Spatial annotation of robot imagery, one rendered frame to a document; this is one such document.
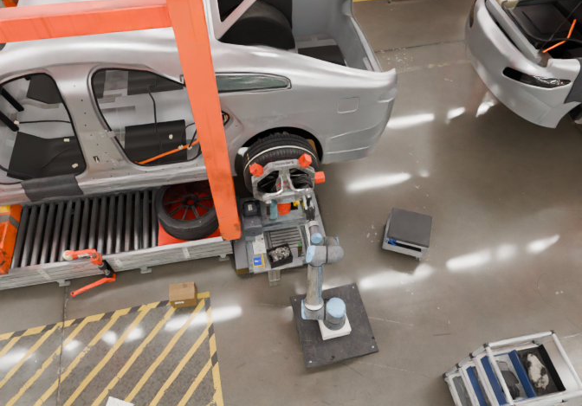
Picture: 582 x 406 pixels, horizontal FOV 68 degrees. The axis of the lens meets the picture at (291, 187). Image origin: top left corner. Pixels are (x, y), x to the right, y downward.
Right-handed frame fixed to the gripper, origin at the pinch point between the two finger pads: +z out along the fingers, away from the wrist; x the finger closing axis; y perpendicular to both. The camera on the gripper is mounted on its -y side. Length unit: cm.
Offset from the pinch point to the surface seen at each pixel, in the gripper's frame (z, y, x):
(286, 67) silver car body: 56, -98, -9
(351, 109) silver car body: 44, -58, 43
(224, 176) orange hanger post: -8, -61, -64
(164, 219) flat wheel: 25, 33, -126
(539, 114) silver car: 56, -6, 243
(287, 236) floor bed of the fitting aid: 12, 77, -15
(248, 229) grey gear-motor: 8, 45, -53
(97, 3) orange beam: 1, -190, -108
